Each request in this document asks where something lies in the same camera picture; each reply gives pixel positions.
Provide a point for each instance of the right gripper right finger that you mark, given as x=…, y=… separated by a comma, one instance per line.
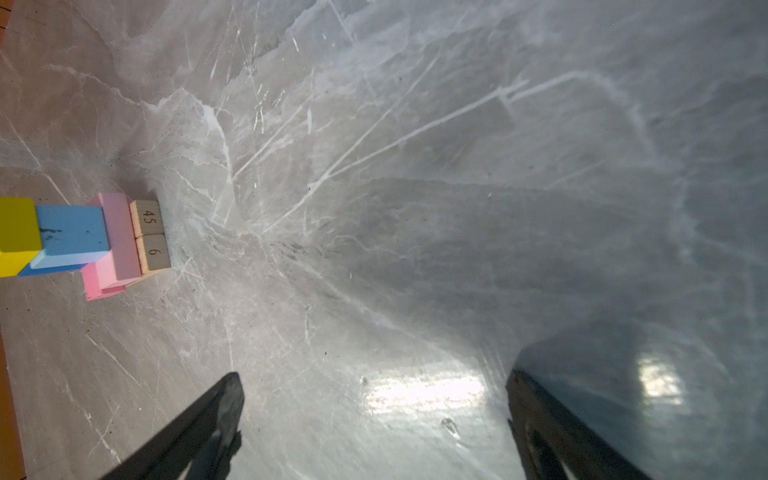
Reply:
x=553, y=443

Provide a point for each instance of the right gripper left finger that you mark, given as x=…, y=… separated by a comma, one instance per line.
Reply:
x=198, y=444

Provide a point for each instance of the dark pink rectangular block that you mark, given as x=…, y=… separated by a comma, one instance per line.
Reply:
x=93, y=291

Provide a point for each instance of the engraved wooden plank block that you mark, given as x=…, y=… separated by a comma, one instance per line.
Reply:
x=153, y=254

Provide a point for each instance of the light pink rectangular block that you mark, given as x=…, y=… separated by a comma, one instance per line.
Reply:
x=120, y=266

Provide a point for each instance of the plain wooden plank block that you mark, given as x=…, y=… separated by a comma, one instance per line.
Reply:
x=146, y=218

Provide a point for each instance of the dark blue cube block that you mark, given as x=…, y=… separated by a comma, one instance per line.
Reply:
x=28, y=271

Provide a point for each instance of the light blue cube block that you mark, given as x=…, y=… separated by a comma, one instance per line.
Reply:
x=71, y=235

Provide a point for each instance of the yellow rectangular block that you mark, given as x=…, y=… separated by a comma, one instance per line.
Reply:
x=20, y=235

